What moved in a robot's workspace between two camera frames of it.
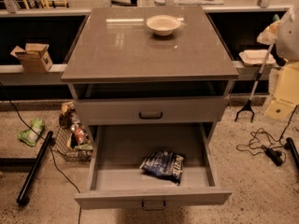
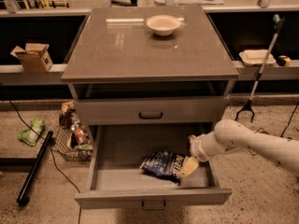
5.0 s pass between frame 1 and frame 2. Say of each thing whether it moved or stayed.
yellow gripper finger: moved
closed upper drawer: stayed
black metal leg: stayed
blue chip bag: stayed
